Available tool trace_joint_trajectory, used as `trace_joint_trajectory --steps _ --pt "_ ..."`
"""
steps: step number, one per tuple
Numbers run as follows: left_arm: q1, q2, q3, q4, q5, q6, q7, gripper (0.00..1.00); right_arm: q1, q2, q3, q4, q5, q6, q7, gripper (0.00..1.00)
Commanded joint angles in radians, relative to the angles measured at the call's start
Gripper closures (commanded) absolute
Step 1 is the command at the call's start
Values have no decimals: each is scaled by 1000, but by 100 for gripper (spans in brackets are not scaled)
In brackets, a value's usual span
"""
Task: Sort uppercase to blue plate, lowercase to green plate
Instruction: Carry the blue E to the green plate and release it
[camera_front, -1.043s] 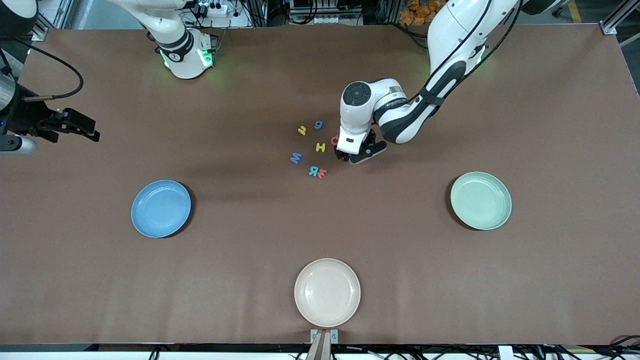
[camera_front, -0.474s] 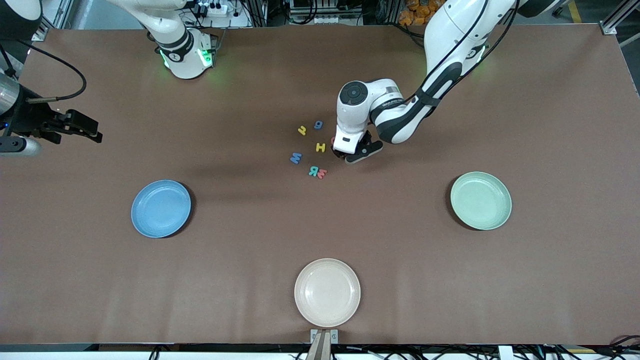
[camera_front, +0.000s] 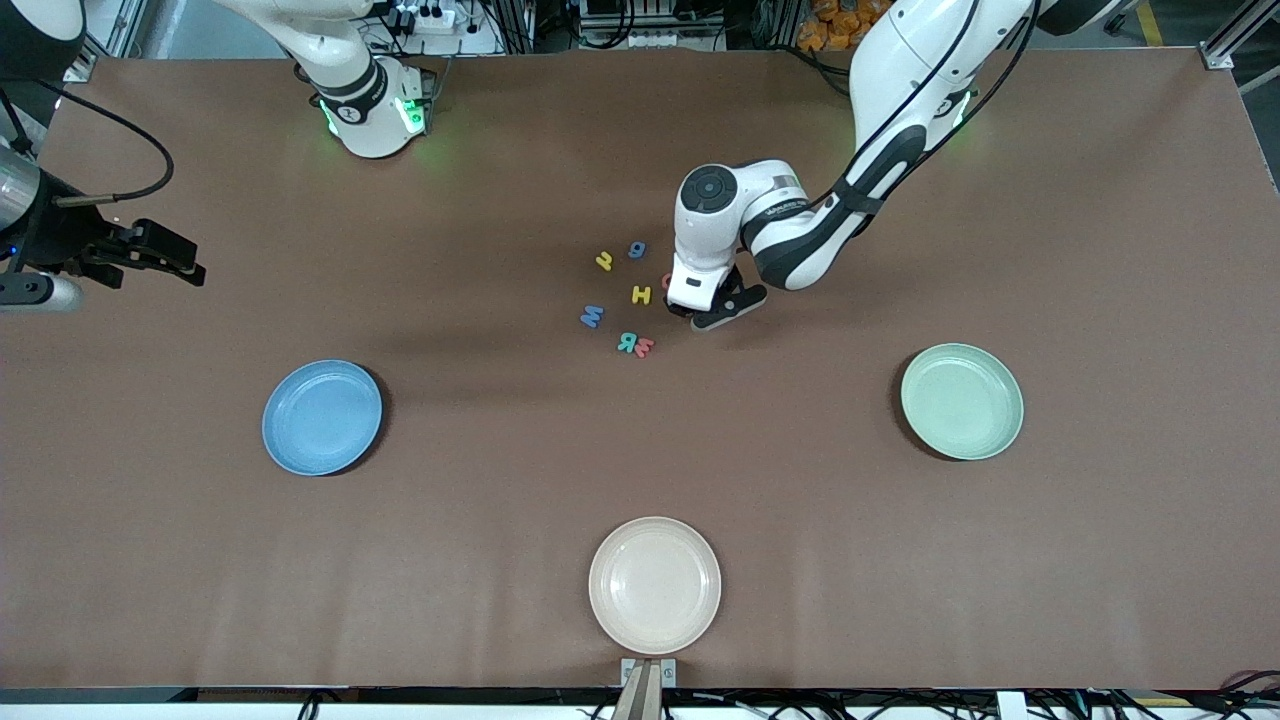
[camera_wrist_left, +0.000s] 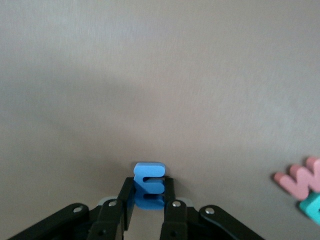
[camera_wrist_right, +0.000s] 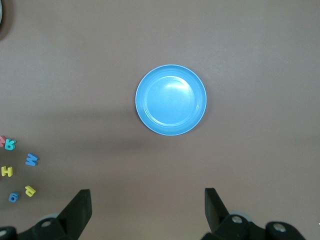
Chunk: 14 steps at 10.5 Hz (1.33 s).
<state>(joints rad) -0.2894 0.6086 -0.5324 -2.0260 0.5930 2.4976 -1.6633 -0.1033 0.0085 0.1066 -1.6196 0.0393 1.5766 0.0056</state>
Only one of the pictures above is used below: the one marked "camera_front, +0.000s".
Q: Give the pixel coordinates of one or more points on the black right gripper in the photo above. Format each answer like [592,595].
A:
[62,240]

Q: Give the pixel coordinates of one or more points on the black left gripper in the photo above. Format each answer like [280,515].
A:
[682,311]

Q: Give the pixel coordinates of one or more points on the red lowercase m letter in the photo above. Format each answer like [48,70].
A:
[646,348]

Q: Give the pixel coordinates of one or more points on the teal uppercase R letter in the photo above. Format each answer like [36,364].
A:
[626,343]

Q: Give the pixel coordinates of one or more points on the blue uppercase M letter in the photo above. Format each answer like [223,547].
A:
[592,317]

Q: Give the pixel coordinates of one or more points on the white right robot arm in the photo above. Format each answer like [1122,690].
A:
[360,100]

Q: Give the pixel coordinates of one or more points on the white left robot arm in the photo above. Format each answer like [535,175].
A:
[900,60]

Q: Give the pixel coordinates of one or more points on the blue plate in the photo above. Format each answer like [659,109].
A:
[322,418]

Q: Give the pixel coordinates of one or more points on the beige plate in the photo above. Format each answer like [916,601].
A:
[654,586]

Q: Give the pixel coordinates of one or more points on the green plate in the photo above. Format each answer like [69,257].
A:
[962,402]

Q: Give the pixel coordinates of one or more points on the bag of orange items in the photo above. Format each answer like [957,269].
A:
[830,25]

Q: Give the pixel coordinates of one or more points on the white power strip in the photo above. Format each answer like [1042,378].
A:
[430,18]

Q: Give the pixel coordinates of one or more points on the white tag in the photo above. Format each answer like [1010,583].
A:
[1011,706]

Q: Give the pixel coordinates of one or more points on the aluminium frame profile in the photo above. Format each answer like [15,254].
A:
[1218,57]
[80,68]

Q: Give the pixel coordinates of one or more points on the grey metal camera mount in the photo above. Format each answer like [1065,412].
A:
[648,690]

